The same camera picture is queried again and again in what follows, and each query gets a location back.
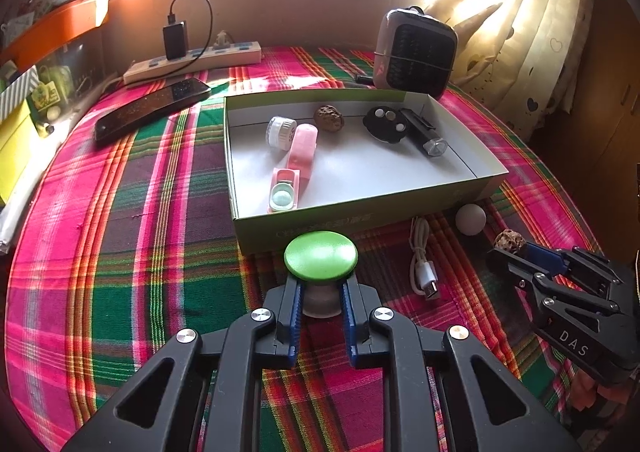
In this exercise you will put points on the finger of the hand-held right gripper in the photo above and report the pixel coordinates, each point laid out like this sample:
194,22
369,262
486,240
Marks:
547,257
520,269

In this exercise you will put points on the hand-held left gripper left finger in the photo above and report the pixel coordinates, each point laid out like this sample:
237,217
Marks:
294,327

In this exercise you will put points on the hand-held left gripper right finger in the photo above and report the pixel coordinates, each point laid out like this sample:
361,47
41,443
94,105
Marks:
350,332

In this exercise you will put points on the brown walnut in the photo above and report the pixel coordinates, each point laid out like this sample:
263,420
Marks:
511,239
327,117

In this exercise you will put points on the green and white cardboard box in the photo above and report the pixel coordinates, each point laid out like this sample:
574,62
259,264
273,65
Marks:
350,176

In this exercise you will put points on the pink contact lens case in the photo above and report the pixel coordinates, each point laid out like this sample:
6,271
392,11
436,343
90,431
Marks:
302,151

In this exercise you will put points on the black round device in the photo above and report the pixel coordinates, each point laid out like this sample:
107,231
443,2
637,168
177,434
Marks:
385,129

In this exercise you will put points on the white ball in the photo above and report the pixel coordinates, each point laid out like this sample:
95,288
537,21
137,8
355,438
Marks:
470,221

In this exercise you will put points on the brown wooden cabinet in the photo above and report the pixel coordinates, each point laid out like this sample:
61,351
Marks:
610,131

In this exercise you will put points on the black bike light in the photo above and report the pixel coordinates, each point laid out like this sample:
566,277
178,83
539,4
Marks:
425,134

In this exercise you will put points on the plaid tablecloth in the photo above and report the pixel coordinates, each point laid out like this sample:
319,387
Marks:
150,232

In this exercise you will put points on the white ribbed cylinder cap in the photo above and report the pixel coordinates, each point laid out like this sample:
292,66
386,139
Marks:
280,134

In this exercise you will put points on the cream heart print curtain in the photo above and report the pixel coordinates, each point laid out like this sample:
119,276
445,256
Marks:
525,21

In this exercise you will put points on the grey space heater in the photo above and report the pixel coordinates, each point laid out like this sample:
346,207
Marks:
415,51

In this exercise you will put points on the black remote control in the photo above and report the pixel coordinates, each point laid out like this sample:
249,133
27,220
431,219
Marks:
150,106

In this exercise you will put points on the white power strip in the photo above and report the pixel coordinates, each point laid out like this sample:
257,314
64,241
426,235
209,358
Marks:
225,56

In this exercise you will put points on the white plug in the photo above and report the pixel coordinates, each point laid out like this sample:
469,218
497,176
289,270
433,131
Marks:
224,40

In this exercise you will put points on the black charger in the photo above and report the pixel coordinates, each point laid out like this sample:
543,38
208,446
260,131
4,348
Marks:
175,41

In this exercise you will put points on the yellow-green box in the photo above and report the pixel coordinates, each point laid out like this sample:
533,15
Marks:
15,151

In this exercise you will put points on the clear glass tank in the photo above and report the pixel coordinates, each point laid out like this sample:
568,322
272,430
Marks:
75,71

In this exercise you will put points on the orange tray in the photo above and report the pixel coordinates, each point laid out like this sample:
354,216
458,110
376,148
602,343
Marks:
60,26

